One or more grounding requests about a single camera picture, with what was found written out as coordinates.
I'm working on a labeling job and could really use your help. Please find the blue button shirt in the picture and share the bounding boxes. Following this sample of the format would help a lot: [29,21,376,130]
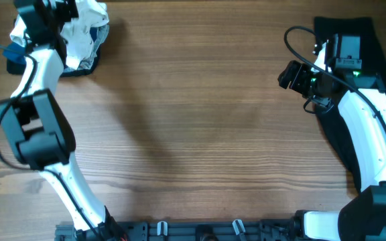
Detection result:
[3,25,109,72]

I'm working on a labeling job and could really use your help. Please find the white t-shirt black print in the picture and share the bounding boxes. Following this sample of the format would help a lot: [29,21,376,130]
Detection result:
[10,0,109,70]

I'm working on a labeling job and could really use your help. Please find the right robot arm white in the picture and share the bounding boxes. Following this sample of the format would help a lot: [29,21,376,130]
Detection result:
[277,60,386,240]

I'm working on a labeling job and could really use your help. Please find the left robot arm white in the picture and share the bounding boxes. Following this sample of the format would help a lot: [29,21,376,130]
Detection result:
[0,0,115,240]

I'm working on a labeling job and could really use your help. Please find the black trousers right side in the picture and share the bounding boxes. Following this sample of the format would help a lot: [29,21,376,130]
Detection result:
[314,17,386,193]

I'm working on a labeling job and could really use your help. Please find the grey white-trimmed garment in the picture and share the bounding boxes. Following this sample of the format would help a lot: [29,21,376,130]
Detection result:
[61,24,109,76]

